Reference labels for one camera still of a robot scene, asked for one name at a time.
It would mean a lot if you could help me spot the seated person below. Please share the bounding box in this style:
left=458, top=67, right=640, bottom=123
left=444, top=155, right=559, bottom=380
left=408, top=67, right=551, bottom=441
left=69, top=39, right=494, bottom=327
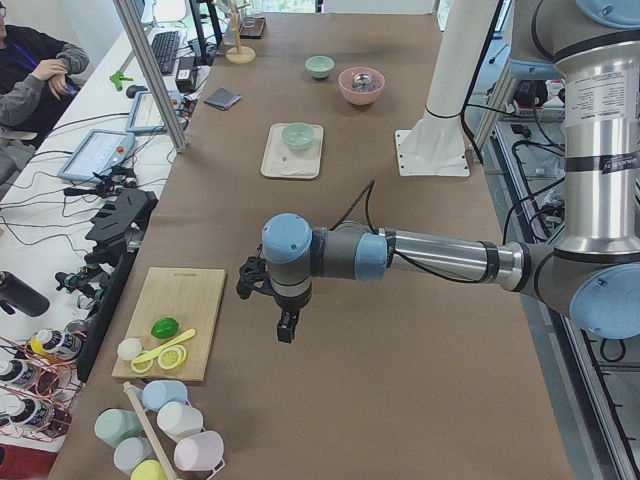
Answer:
left=1, top=6, right=90, bottom=134

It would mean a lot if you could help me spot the yellow cup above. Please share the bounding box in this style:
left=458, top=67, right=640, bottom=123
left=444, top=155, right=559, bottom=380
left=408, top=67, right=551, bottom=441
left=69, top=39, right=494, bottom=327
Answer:
left=130, top=459, right=168, bottom=480

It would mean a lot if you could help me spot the white garlic toy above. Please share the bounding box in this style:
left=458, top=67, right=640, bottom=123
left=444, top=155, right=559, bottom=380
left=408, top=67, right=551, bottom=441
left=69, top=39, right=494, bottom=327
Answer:
left=117, top=337, right=143, bottom=362

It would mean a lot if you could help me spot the lemon slice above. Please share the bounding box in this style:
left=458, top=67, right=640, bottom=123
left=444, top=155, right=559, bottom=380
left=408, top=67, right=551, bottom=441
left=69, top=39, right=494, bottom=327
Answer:
left=157, top=344, right=188, bottom=371
left=130, top=359, right=154, bottom=374

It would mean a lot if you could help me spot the wooden cutting board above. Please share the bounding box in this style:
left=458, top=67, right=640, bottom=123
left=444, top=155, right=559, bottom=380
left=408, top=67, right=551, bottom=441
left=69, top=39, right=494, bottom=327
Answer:
left=112, top=267, right=226, bottom=382

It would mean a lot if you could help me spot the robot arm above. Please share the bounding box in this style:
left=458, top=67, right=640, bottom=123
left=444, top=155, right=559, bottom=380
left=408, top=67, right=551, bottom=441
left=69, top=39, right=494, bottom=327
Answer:
left=237, top=1, right=639, bottom=342

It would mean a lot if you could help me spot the pink cup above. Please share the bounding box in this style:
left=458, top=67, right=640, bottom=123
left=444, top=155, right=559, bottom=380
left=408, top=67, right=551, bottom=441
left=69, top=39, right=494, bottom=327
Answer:
left=174, top=431, right=225, bottom=472

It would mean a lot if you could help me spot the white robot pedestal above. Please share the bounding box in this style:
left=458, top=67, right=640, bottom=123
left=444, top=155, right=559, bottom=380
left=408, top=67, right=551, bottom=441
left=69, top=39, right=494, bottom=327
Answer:
left=395, top=0, right=501, bottom=177

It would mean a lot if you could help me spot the aluminium frame post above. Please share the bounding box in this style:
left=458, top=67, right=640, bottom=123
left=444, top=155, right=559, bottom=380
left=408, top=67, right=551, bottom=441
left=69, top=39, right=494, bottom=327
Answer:
left=113, top=0, right=187, bottom=154

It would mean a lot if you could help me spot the yellow plastic knife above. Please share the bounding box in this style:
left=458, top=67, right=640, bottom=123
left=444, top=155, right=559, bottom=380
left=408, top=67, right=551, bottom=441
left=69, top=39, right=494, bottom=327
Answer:
left=132, top=328, right=197, bottom=363

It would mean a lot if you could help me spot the green lime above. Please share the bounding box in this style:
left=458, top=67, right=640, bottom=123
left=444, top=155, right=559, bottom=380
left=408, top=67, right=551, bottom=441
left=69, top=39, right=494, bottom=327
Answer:
left=151, top=317, right=180, bottom=339

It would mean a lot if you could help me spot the grey cup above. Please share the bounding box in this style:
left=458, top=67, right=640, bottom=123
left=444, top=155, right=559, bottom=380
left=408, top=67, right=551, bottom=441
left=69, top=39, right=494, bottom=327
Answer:
left=113, top=437, right=153, bottom=475

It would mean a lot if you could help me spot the grey cloth stack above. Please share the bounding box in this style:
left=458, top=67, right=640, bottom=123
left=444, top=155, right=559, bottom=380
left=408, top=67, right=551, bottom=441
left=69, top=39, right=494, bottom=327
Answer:
left=204, top=87, right=242, bottom=111

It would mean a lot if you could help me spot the beige serving tray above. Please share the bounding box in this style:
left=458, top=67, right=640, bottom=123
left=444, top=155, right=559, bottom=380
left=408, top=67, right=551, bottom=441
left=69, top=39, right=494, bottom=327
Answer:
left=260, top=123, right=324, bottom=179

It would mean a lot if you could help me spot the pink bowl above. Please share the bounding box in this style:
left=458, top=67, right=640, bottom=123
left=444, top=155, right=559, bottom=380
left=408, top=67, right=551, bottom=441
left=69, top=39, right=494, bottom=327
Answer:
left=338, top=67, right=386, bottom=106

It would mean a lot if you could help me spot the blue teach pendant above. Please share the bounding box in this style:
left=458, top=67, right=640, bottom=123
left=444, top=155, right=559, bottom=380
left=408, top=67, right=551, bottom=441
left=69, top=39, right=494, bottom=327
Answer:
left=125, top=91, right=166, bottom=135
left=57, top=129, right=135, bottom=183

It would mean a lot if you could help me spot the black tool rack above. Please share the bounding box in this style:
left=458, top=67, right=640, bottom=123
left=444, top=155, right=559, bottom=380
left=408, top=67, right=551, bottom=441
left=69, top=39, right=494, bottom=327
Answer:
left=76, top=188, right=158, bottom=383

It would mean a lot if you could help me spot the wooden mug tree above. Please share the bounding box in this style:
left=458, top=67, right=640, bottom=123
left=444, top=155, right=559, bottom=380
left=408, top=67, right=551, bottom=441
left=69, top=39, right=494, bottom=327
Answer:
left=214, top=0, right=256, bottom=64

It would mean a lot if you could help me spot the green bowl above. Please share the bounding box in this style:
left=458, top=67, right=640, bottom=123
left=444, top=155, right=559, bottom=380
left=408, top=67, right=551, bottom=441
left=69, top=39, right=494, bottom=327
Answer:
left=281, top=122, right=315, bottom=151
left=305, top=55, right=335, bottom=80

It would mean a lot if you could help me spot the blue cup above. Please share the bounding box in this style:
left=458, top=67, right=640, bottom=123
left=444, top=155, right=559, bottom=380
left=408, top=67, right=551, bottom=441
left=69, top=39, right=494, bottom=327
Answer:
left=142, top=380, right=189, bottom=412

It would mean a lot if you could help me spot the metal scoop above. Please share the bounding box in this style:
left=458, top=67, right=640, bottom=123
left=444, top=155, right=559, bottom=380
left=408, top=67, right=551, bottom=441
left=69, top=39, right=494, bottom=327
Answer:
left=351, top=72, right=375, bottom=93

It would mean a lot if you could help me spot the green bowl on tray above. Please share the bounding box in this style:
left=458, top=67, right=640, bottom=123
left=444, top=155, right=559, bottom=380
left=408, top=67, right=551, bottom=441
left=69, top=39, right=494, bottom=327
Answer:
left=281, top=122, right=315, bottom=151

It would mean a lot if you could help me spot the green cup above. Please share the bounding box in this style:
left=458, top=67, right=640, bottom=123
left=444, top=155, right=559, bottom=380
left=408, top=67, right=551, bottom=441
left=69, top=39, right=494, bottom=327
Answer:
left=94, top=408, right=143, bottom=448

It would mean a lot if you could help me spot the white cup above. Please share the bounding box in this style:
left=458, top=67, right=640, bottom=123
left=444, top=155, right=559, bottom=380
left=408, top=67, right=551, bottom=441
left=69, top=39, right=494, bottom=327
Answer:
left=156, top=401, right=204, bottom=442

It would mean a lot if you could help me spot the yellow sauce bottle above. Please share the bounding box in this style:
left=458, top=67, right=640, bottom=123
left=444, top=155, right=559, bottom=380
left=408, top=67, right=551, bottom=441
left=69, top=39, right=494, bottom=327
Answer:
left=30, top=329, right=82, bottom=361

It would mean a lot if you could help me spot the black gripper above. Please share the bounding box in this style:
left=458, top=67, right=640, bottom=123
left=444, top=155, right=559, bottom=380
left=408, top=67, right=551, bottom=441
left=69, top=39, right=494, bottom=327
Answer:
left=236, top=256, right=311, bottom=343

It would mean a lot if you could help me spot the black keyboard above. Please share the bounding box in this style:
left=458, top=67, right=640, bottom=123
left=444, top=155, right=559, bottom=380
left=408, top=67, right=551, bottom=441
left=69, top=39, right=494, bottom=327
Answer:
left=151, top=31, right=180, bottom=75

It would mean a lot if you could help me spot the wooden cup rack rod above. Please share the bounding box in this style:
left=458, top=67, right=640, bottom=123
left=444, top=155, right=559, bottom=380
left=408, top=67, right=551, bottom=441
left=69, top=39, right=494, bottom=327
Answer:
left=122, top=381, right=177, bottom=480

